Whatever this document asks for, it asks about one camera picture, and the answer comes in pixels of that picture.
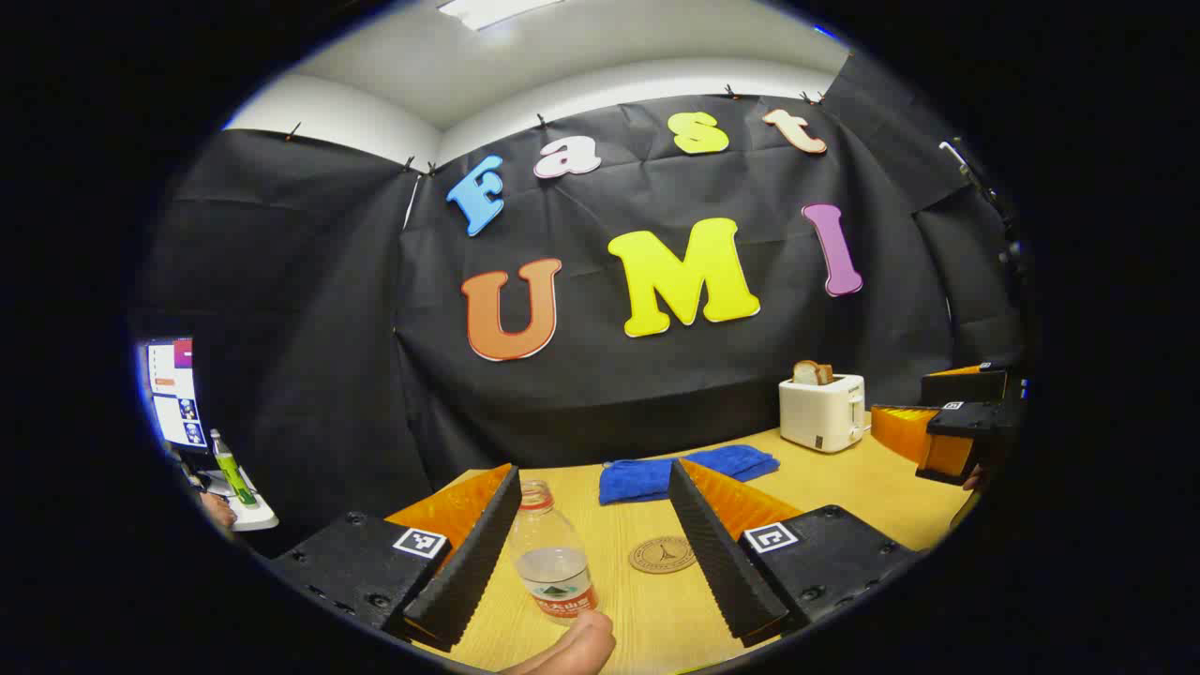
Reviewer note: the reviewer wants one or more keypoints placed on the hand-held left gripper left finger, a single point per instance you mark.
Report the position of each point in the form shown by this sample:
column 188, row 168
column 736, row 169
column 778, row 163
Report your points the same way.
column 469, row 562

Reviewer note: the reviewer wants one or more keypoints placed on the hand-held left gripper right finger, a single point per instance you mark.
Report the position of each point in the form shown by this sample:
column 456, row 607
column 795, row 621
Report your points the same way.
column 722, row 562

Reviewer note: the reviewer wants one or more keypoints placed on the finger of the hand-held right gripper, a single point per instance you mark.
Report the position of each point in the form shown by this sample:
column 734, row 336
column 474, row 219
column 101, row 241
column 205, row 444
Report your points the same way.
column 966, row 386
column 970, row 422

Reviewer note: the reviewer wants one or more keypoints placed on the round wooden coaster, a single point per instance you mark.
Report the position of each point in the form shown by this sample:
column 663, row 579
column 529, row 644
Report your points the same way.
column 662, row 554

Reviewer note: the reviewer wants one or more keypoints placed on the clear plastic water bottle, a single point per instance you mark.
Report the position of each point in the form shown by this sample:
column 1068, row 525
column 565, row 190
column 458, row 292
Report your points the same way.
column 553, row 572

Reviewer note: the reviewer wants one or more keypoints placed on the green bottle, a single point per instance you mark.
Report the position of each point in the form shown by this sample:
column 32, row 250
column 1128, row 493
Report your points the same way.
column 230, row 469

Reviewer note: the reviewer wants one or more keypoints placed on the blue folded towel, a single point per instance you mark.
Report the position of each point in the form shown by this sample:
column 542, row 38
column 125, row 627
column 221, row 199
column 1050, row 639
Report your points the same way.
column 647, row 473

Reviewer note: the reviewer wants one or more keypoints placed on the toast bread slice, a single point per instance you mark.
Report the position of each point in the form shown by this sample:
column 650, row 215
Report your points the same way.
column 804, row 373
column 826, row 375

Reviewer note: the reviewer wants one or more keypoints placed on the white toaster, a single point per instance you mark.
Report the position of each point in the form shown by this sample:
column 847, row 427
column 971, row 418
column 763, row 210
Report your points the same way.
column 820, row 412

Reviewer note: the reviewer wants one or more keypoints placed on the white keyboard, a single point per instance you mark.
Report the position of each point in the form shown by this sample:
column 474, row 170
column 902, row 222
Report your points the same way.
column 258, row 514

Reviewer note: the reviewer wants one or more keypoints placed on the ceiling light panel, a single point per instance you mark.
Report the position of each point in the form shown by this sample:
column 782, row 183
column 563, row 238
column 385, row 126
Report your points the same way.
column 487, row 9

